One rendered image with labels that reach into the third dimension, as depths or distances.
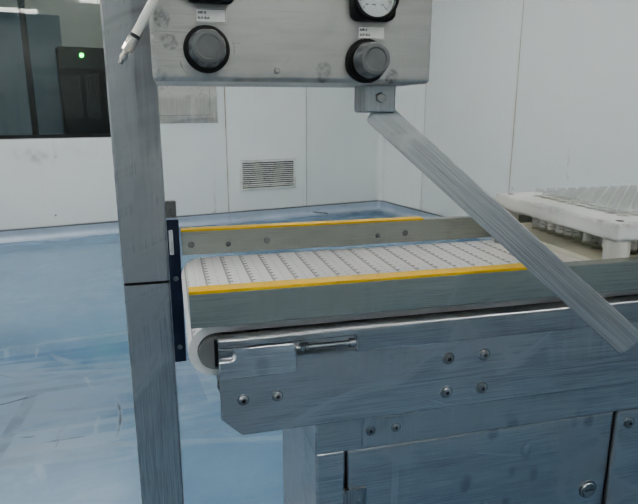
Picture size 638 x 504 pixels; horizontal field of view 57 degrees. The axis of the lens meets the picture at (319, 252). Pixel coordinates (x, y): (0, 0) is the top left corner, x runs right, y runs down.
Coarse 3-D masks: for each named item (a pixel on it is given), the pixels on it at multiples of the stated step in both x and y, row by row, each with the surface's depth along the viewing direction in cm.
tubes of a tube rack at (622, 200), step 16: (544, 192) 80; (560, 192) 78; (576, 192) 79; (592, 192) 79; (608, 192) 79; (624, 192) 78; (592, 208) 71; (608, 208) 68; (624, 208) 66; (544, 224) 80; (576, 240) 74; (592, 240) 71
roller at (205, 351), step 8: (208, 336) 53; (216, 336) 53; (200, 344) 53; (208, 344) 53; (216, 344) 53; (200, 352) 53; (208, 352) 53; (216, 352) 53; (200, 360) 53; (208, 360) 53; (216, 360) 53; (216, 368) 53
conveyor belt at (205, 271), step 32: (224, 256) 77; (256, 256) 77; (288, 256) 77; (320, 256) 77; (352, 256) 77; (384, 256) 77; (416, 256) 77; (448, 256) 77; (480, 256) 77; (512, 256) 77; (288, 320) 55; (320, 320) 55; (192, 352) 53
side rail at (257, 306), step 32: (288, 288) 52; (320, 288) 53; (352, 288) 54; (384, 288) 54; (416, 288) 55; (448, 288) 56; (480, 288) 57; (512, 288) 58; (544, 288) 59; (608, 288) 61; (192, 320) 51; (224, 320) 51; (256, 320) 52
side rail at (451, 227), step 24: (456, 216) 86; (528, 216) 88; (192, 240) 76; (216, 240) 77; (240, 240) 78; (264, 240) 78; (288, 240) 79; (312, 240) 80; (336, 240) 81; (360, 240) 82; (384, 240) 83; (408, 240) 84; (432, 240) 85
